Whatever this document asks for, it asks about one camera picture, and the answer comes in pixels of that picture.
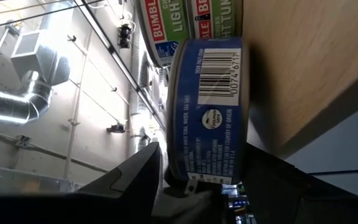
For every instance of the black ceiling rail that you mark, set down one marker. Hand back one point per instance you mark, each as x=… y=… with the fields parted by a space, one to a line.
x=113 y=49

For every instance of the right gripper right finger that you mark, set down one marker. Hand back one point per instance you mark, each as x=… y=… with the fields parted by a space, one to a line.
x=291 y=199

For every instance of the silver ventilation duct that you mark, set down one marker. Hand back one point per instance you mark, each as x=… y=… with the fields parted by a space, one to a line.
x=17 y=105

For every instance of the black ceiling-mounted device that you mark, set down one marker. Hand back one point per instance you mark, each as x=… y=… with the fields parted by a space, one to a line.
x=124 y=35
x=116 y=127

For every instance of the green Bumble Bee tuna can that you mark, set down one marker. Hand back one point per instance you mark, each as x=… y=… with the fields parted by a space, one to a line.
x=216 y=18
x=166 y=25

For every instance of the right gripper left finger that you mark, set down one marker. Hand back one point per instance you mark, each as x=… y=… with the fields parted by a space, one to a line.
x=135 y=180

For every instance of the blue label tuna can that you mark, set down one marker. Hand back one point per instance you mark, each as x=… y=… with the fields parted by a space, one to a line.
x=210 y=124

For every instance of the wooden shelf with black legs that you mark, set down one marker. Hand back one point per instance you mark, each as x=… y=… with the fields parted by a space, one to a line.
x=306 y=62

